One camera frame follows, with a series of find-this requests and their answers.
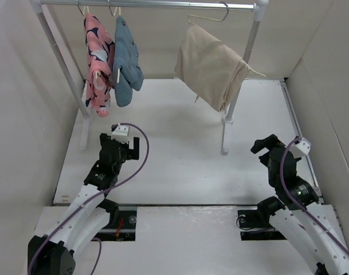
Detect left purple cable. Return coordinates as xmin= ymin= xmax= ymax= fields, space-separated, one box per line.
xmin=27 ymin=122 xmax=150 ymax=275

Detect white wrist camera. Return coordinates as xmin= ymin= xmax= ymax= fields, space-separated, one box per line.
xmin=289 ymin=137 xmax=311 ymax=159
xmin=111 ymin=124 xmax=130 ymax=144

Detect wooden hanger under pink shorts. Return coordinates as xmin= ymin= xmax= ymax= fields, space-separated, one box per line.
xmin=76 ymin=1 xmax=96 ymax=82

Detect blue denim shorts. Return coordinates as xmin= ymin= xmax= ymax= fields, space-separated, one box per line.
xmin=112 ymin=16 xmax=144 ymax=107

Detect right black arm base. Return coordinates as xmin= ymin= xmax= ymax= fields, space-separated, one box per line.
xmin=236 ymin=210 xmax=286 ymax=241

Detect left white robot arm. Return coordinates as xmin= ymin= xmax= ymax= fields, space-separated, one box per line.
xmin=27 ymin=125 xmax=140 ymax=274

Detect pink floral shorts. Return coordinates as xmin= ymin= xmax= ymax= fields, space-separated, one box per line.
xmin=84 ymin=13 xmax=115 ymax=117

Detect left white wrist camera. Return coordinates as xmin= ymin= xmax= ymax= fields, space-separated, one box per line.
xmin=111 ymin=124 xmax=130 ymax=144

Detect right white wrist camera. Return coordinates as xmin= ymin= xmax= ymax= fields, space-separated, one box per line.
xmin=289 ymin=137 xmax=311 ymax=159

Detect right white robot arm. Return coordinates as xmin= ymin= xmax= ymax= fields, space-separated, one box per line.
xmin=250 ymin=135 xmax=349 ymax=274

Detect metal clothes rack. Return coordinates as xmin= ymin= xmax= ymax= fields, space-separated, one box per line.
xmin=29 ymin=1 xmax=269 ymax=149

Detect wooden hanger under denim shorts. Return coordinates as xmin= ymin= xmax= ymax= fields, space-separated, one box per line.
xmin=107 ymin=0 xmax=121 ymax=84

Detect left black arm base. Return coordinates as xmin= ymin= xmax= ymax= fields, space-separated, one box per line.
xmin=96 ymin=210 xmax=137 ymax=242

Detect beige trousers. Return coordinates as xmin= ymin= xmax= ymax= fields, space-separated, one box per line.
xmin=175 ymin=23 xmax=251 ymax=112

